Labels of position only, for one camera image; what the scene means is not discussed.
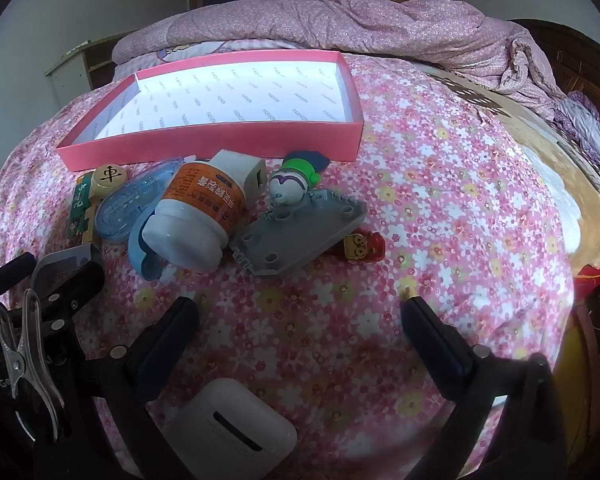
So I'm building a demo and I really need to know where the white charger plug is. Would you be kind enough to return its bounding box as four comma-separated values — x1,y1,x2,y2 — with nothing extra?
207,149,267,211

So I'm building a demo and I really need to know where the grey building plate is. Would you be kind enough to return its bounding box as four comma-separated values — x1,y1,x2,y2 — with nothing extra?
230,191,368,276

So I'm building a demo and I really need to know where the white bedside cabinet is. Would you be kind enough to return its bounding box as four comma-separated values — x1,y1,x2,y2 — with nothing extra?
45,40,133,108

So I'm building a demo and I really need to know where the pink cardboard box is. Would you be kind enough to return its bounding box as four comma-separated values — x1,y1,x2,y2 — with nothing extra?
56,50,366,173

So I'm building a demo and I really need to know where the green hat toy keychain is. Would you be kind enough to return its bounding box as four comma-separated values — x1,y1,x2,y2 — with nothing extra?
269,150,333,209

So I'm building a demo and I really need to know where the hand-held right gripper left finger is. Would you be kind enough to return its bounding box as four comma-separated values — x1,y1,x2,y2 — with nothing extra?
87,296,201,480

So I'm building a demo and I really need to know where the round wooden chess piece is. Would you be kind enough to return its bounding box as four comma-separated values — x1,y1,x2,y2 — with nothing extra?
91,164,127,200

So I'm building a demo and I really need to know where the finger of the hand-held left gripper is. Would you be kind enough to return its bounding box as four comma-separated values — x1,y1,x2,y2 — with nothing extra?
0,252,37,311
32,260,105,333

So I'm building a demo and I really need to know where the green snack packet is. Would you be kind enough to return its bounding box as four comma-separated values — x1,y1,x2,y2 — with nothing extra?
66,171,105,242

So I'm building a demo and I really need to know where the light blue plastic hook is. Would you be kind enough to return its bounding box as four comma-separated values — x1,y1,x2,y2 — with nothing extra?
127,207,167,281

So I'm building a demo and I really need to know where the red yellow toy figure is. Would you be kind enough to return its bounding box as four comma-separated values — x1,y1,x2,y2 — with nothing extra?
337,230,385,264

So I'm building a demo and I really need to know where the white earbud case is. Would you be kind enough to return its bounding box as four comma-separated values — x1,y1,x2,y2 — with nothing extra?
162,377,298,480

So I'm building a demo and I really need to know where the white orange pill bottle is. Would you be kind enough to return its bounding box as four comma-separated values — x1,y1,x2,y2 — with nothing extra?
141,157,248,270

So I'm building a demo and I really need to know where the dark wooden headboard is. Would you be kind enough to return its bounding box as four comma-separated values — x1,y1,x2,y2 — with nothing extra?
507,19,600,126

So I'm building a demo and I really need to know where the beige plush blanket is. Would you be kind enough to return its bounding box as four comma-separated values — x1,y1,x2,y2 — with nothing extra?
420,67,600,281

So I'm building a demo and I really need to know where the purple striped pillow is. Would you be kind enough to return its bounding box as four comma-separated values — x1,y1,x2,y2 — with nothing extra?
552,90,600,161

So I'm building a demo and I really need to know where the pink floral bedsheet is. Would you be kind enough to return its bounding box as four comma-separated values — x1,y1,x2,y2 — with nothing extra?
0,52,581,480

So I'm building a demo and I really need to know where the pink floral quilt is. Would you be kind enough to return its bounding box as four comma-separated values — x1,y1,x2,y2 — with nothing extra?
112,0,561,121

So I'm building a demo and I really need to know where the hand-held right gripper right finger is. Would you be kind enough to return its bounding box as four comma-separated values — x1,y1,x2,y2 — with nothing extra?
401,296,571,480

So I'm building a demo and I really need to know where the blue correction tape dispenser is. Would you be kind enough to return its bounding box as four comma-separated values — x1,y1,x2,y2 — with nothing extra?
94,160,188,245

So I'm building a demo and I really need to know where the cartoon print sheet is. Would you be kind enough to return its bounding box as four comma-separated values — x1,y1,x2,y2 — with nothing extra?
117,37,301,78

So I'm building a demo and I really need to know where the metal spring clip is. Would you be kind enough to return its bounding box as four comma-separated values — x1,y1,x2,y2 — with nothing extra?
0,288,67,442

